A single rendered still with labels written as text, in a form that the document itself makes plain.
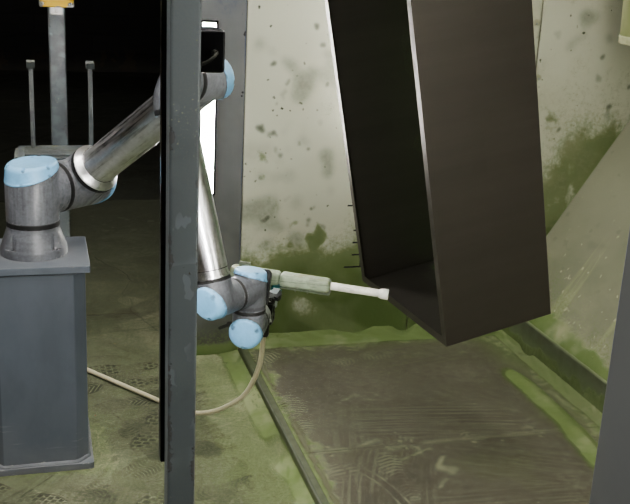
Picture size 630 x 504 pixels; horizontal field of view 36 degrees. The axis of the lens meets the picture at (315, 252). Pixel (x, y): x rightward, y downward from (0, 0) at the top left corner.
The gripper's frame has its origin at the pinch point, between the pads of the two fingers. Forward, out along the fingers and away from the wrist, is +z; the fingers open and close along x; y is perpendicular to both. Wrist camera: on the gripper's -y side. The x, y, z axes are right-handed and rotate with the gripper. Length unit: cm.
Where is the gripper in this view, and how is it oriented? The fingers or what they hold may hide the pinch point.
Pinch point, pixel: (269, 285)
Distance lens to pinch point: 299.2
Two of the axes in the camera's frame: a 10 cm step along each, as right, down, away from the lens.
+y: -0.8, 9.5, 3.0
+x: 9.9, 1.1, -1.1
